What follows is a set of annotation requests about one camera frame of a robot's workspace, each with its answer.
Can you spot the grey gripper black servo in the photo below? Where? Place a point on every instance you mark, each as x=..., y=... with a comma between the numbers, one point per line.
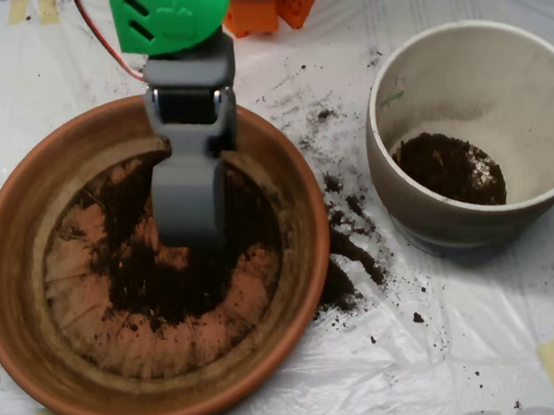
x=189, y=109

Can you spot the dark soil pile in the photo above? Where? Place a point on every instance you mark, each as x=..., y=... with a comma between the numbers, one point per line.
x=176, y=286

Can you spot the dark soil heap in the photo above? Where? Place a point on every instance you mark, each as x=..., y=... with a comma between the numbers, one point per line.
x=440, y=172

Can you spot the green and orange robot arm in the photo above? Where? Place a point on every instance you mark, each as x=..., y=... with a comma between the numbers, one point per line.
x=166, y=22

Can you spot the spilled dark soil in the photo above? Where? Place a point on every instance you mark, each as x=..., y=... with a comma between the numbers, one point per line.
x=338, y=285

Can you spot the terracotta plant saucer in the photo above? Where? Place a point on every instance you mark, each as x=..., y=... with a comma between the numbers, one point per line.
x=20, y=291

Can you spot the small dark red fragment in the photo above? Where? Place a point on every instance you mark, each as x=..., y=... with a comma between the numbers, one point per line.
x=417, y=317

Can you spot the white plant pot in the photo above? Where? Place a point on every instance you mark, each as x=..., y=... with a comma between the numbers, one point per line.
x=466, y=81

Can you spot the clear plastic sheet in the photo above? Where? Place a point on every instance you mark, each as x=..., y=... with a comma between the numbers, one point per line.
x=467, y=346

